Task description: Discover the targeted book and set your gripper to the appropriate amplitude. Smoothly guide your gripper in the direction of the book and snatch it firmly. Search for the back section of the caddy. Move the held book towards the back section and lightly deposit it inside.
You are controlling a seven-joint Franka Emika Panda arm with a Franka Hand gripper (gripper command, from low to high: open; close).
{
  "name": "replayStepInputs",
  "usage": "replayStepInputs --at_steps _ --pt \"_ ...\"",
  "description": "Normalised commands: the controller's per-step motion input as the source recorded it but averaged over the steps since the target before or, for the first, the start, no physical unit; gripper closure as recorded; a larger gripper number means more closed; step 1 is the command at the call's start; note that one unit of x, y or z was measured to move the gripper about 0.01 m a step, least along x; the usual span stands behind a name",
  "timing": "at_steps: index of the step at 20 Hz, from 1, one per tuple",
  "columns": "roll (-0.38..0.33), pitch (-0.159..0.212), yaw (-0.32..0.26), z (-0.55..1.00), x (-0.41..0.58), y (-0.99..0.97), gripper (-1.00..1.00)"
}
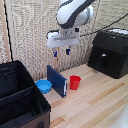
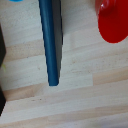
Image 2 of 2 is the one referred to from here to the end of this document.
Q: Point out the dark blue book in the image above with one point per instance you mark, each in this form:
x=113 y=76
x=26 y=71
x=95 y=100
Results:
x=50 y=43

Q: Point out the black fabric caddy case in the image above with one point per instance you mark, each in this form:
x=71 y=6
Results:
x=1 y=60

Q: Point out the red plastic cup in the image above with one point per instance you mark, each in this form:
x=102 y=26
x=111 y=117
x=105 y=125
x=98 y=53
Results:
x=113 y=20

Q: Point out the blue plastic bowl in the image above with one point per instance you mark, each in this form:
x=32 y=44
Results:
x=15 y=0

